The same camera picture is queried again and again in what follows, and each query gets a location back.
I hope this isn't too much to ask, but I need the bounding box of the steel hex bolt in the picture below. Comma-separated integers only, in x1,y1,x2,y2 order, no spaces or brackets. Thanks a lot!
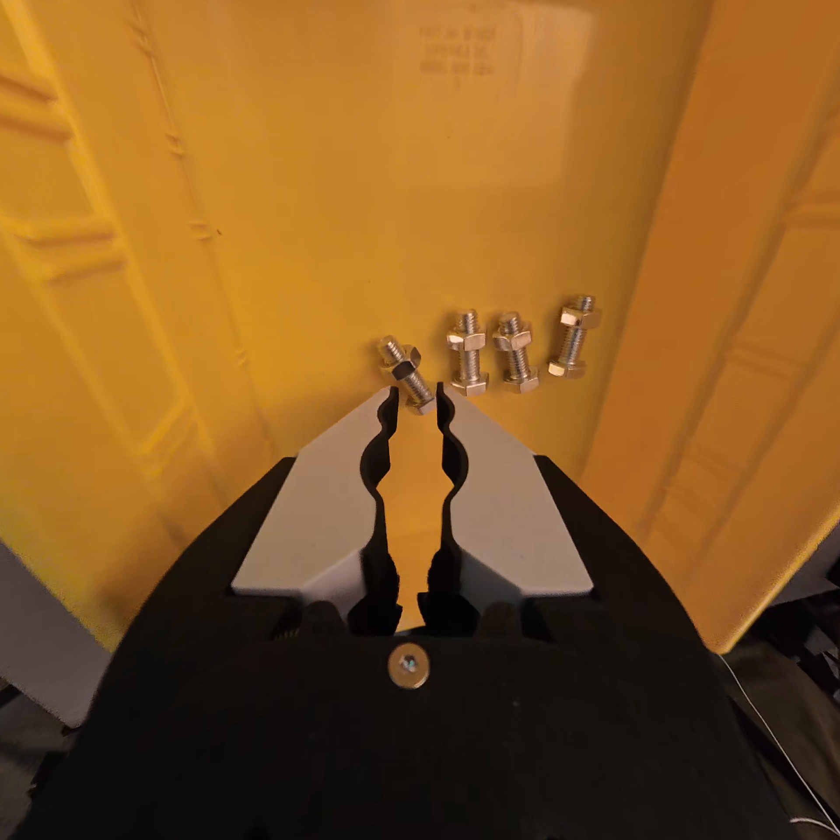
446,310,490,396
548,295,603,380
492,311,540,395
376,335,437,417

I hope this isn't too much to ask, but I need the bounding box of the yellow plastic bin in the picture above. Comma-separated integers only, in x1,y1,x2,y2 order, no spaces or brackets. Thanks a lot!
0,0,840,654

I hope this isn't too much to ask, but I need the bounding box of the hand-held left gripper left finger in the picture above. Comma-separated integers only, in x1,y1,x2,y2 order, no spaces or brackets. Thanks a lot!
231,386,403,636

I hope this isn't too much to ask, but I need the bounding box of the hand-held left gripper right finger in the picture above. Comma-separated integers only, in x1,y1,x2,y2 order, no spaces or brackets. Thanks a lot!
416,382,595,636

